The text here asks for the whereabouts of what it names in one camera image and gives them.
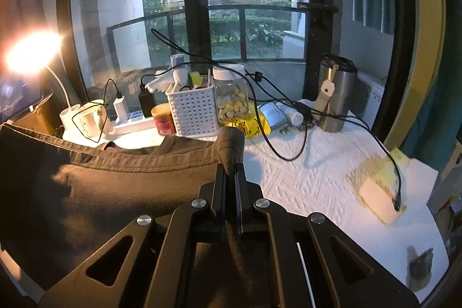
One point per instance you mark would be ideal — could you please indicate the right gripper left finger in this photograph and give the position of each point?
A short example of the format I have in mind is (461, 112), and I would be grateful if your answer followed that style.
(149, 263)

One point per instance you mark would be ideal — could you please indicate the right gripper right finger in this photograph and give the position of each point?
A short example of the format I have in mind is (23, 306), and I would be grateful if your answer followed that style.
(314, 263)

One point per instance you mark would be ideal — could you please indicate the dark grey-brown garment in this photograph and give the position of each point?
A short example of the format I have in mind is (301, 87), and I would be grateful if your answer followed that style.
(233, 271)

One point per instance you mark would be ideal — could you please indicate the white textured table cloth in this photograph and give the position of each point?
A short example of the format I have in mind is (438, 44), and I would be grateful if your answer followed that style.
(325, 177)

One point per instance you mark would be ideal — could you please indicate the white power strip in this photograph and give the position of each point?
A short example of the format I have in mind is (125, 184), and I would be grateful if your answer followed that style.
(136, 122)

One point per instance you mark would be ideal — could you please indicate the white small bottle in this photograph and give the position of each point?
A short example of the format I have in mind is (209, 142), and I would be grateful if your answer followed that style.
(294, 117)

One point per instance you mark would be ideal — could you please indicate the yellow snack bag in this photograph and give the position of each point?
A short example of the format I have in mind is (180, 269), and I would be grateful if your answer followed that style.
(250, 126)

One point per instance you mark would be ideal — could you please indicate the red can yellow lid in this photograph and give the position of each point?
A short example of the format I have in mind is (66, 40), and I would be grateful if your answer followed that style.
(163, 120)

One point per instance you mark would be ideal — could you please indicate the white perforated plastic basket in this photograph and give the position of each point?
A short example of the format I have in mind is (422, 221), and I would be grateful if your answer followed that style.
(193, 111)

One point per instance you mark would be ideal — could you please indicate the white cartoon mug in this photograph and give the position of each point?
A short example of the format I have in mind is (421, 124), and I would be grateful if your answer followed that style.
(92, 120)

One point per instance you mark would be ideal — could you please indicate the black power adapter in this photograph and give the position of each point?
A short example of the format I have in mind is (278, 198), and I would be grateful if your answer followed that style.
(146, 100)

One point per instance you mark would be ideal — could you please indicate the white phone charger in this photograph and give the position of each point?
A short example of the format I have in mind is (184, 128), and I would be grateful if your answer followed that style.
(121, 108)

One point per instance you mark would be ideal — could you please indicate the brown cardboard box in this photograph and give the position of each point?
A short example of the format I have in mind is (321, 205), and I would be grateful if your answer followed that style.
(44, 118)

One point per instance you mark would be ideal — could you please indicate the clear jar of snacks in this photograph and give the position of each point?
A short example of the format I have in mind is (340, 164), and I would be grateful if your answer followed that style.
(231, 92)

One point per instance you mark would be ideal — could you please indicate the white tissue in basket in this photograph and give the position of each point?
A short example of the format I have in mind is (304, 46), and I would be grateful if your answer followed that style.
(177, 77)

